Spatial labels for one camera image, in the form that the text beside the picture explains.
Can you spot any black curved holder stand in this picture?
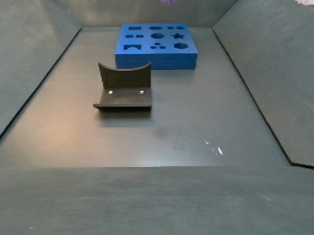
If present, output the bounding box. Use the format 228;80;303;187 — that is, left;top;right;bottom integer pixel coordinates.
93;63;152;110

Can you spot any blue shape sorter block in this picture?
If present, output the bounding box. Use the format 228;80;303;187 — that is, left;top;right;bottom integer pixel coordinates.
115;23;199;70

